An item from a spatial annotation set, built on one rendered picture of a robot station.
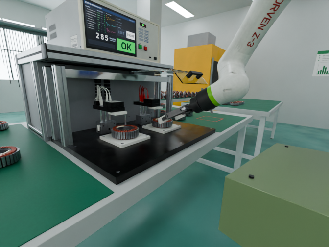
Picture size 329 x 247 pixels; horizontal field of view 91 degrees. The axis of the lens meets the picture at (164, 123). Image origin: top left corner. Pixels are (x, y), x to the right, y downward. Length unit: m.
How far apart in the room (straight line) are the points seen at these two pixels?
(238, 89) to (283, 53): 5.22
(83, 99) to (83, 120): 0.10
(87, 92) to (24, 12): 6.60
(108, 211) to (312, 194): 0.36
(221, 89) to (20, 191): 0.65
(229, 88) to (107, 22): 0.56
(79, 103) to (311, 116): 5.55
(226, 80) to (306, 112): 5.19
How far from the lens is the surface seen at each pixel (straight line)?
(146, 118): 0.94
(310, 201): 0.29
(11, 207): 0.48
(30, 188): 0.52
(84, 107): 0.87
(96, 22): 0.80
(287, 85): 5.73
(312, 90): 5.73
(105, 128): 0.79
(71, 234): 0.40
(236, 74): 0.64
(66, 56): 0.69
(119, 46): 0.84
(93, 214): 0.40
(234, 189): 0.30
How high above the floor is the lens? 1.00
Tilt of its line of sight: 14 degrees down
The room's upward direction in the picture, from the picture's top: 2 degrees clockwise
